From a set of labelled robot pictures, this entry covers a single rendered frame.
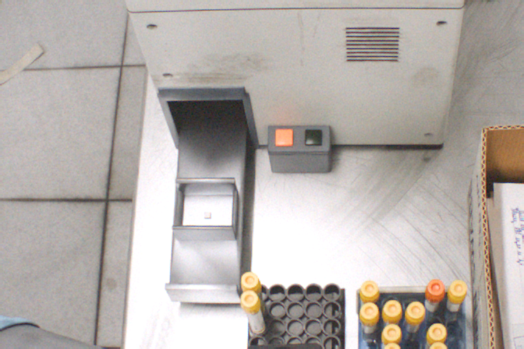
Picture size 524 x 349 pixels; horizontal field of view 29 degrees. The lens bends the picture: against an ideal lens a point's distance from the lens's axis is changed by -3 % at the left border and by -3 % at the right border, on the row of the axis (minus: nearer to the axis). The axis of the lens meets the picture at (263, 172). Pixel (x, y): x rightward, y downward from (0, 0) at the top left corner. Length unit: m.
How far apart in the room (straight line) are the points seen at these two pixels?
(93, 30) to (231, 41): 1.37
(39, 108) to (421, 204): 1.27
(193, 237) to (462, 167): 0.28
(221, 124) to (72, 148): 1.10
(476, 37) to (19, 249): 1.18
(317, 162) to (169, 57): 0.20
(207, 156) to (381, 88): 0.19
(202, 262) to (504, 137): 0.30
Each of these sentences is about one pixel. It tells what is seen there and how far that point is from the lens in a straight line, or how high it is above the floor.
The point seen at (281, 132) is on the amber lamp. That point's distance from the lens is 1.01.
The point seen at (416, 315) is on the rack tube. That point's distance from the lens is 0.87.
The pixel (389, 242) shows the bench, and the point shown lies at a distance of 1.02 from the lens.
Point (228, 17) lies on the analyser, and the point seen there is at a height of 1.12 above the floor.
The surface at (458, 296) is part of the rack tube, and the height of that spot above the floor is 0.99.
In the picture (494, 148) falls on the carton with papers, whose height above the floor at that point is 0.99.
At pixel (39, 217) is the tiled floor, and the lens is 2.07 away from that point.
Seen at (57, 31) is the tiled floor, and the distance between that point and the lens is 2.26.
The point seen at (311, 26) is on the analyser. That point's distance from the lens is 0.86.
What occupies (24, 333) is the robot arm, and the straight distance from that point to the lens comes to 0.41.
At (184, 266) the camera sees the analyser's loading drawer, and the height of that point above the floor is 0.91.
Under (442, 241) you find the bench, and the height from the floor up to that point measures 0.88.
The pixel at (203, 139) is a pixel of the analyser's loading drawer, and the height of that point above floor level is 0.91.
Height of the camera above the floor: 1.83
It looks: 65 degrees down
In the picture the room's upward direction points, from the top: 11 degrees counter-clockwise
